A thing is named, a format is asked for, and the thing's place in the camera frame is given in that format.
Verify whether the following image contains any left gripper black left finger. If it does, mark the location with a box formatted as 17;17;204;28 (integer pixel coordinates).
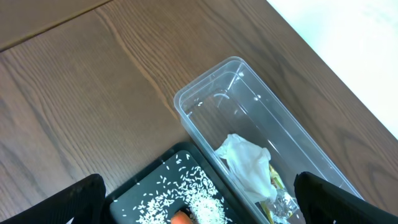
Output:
2;174;106;224

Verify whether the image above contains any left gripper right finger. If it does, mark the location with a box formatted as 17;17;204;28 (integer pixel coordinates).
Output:
294;172;397;224

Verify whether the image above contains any green snack wrapper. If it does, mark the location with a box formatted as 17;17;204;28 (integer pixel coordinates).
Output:
260;165;299;224

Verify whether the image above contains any white tissue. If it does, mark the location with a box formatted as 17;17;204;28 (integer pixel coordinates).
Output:
215;134;277;203

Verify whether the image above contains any orange carrot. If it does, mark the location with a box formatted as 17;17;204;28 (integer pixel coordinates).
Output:
170;211;193;224

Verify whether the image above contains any white rice pile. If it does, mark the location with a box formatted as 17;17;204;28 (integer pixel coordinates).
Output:
109;151;238;224

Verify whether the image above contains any black tray bin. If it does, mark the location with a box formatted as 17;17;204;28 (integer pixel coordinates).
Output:
101;142;259;224

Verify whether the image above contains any clear plastic bin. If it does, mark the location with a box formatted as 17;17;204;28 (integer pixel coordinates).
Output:
174;57;361;223

